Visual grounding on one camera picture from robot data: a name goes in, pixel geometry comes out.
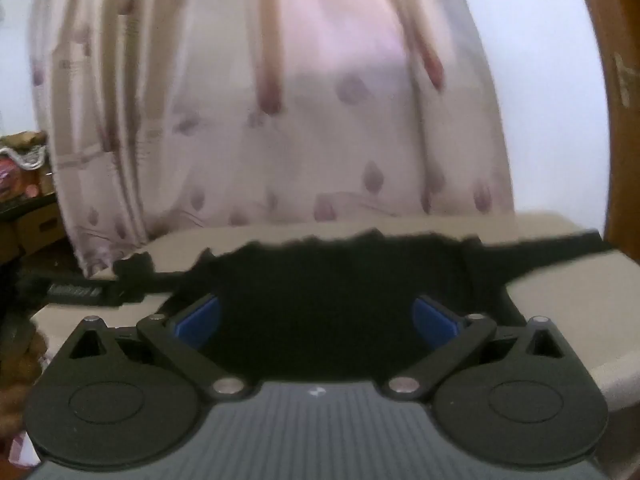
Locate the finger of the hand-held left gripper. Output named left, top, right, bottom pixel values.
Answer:
left=19, top=272, right=126, bottom=312

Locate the brown fuzzy object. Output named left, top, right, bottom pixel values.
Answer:
left=0, top=327, right=48, bottom=433

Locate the red packet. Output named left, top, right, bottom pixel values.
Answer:
left=0, top=157, right=33, bottom=203

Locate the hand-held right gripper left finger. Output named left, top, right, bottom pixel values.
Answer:
left=67, top=294, right=247, bottom=401

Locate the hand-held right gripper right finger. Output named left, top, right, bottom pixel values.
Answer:
left=382, top=296, right=567, bottom=402

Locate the brown wooden door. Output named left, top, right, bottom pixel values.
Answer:
left=574, top=0, right=640, bottom=263

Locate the brown cardboard box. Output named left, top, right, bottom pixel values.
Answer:
left=9, top=204, right=67, bottom=263

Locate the black small garment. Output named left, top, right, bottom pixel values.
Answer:
left=112, top=229, right=618, bottom=386

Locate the pink patterned curtain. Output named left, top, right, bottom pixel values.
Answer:
left=27, top=0, right=517, bottom=278

